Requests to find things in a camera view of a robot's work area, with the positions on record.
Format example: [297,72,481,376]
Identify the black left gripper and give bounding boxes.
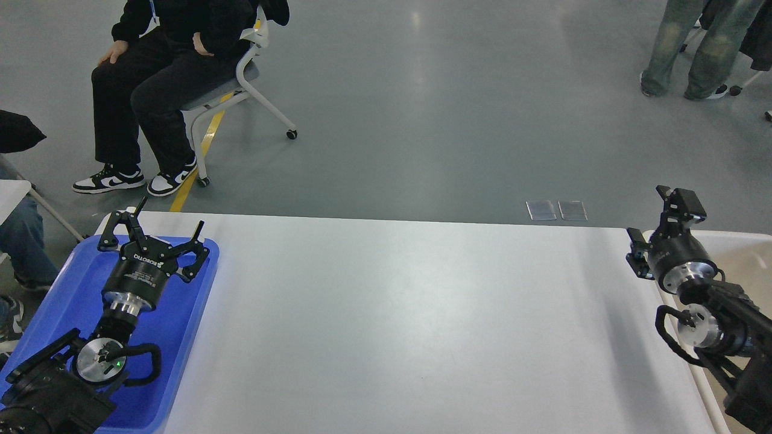
[98,196,212,312]

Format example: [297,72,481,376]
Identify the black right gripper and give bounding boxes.
[625,185,718,296]

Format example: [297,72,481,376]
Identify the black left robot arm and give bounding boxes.
[2,210,220,433]

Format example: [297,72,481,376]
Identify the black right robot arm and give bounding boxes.
[626,185,771,433]

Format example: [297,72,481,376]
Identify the right clear floor plate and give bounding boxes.
[558,200,588,221]

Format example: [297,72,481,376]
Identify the clear floor plate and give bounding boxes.
[526,200,557,221]
[558,200,588,221]

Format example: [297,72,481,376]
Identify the blue plastic tray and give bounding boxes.
[2,236,220,433]

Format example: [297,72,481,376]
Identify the left clear floor plate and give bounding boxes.
[526,200,557,221]

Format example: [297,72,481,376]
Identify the person in blue jeans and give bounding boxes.
[1,110,58,363]

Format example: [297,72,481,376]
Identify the seated person in black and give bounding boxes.
[72,1,290,196]

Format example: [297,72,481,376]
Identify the standing person grey jeans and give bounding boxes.
[638,0,772,101]

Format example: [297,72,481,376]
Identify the grey rolling chair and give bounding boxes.
[182,1,298,187]

